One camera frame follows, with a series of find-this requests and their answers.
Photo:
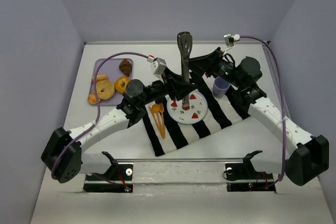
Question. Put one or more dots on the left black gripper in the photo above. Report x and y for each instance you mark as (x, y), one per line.
(168, 83)

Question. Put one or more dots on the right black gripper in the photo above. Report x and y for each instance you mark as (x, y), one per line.
(213, 59)

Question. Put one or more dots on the golden orange bagel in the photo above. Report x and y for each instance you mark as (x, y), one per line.
(121, 84)

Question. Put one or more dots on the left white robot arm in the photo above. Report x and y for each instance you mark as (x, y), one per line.
(63, 152)

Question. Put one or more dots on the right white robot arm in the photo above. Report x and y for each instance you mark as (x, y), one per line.
(303, 156)

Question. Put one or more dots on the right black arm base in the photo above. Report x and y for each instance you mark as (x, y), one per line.
(242, 177)

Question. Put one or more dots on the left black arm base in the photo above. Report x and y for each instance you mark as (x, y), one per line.
(116, 179)

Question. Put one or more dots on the light brown bread roll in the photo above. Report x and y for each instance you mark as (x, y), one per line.
(99, 77)

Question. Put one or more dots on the lavender plastic cup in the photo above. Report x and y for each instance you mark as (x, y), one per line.
(220, 87)

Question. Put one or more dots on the orange plastic fork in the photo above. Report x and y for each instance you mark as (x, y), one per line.
(162, 119)

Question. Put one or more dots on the orange plastic spoon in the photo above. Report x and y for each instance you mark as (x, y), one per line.
(154, 108)

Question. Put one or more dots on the watermelon pattern plate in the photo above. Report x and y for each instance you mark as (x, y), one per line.
(196, 112)

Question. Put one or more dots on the black white striped cloth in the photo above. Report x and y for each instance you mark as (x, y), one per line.
(222, 113)

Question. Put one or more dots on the dark brown croissant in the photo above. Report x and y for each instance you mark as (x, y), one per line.
(125, 67)

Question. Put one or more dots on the lavender plastic tray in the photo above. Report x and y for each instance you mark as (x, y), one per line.
(111, 69)

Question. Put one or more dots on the pale sugared bagel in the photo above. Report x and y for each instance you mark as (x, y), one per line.
(105, 89)

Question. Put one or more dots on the small round bun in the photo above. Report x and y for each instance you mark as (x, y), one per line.
(92, 98)

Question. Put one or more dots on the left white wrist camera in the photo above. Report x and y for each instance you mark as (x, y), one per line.
(158, 65)

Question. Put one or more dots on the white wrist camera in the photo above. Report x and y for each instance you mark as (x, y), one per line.
(158, 65)
(230, 39)

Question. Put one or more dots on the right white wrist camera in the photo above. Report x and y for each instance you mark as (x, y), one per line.
(230, 39)

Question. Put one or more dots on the metal table rail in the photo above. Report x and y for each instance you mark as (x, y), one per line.
(179, 160)

